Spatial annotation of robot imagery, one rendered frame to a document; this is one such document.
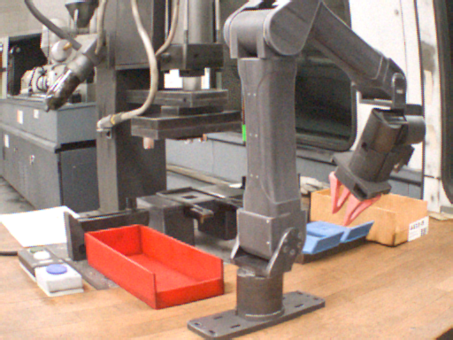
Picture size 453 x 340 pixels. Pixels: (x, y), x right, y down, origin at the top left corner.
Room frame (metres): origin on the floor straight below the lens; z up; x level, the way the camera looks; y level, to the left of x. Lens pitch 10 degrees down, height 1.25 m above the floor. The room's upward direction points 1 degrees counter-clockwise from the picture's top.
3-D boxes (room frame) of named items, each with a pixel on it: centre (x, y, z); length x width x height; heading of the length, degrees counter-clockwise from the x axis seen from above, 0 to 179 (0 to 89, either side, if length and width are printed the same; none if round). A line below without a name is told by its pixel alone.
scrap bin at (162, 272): (0.97, 0.13, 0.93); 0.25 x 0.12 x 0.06; 35
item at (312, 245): (1.10, -0.13, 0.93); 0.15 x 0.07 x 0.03; 39
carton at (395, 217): (1.23, -0.29, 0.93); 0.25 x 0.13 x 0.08; 35
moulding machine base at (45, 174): (6.65, 2.19, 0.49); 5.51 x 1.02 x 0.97; 32
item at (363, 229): (1.16, -0.20, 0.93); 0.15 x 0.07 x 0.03; 37
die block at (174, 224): (1.22, 0.06, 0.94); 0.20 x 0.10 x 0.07; 125
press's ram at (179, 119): (1.27, 0.11, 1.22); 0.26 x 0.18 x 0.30; 35
